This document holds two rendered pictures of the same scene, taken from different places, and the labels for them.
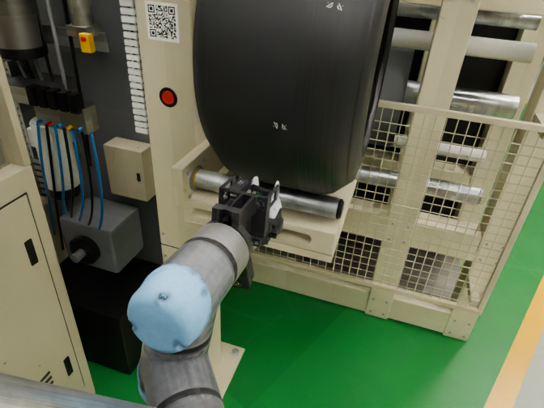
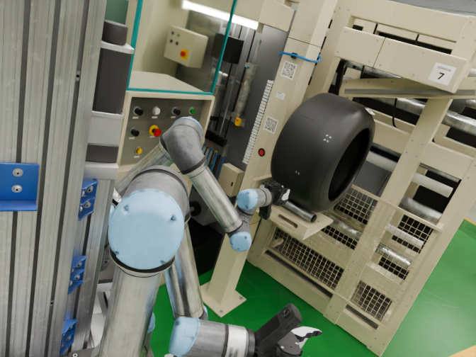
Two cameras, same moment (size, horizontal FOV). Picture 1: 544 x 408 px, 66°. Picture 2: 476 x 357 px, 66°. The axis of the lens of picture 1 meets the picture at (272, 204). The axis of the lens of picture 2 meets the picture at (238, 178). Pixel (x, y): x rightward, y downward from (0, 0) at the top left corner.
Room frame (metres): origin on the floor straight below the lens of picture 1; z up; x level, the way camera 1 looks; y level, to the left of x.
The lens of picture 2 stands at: (-0.94, -0.20, 1.64)
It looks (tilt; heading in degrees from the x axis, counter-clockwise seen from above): 22 degrees down; 16
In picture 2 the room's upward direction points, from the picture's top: 17 degrees clockwise
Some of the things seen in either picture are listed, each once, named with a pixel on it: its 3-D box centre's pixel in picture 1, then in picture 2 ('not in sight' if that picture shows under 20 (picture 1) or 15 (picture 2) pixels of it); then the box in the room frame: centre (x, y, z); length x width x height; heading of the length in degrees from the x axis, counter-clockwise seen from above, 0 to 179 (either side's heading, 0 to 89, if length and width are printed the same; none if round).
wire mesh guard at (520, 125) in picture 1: (371, 203); (341, 239); (1.19, -0.33, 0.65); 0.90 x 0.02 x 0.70; 74
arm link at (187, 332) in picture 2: not in sight; (197, 339); (-0.38, -0.06, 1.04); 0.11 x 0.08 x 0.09; 116
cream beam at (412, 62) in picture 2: not in sight; (399, 59); (1.19, -0.22, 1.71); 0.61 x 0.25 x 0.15; 74
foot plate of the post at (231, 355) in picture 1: (198, 365); (219, 295); (0.99, 0.23, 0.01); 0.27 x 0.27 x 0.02; 74
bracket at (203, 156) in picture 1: (216, 152); (272, 182); (0.99, 0.15, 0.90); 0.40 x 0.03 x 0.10; 164
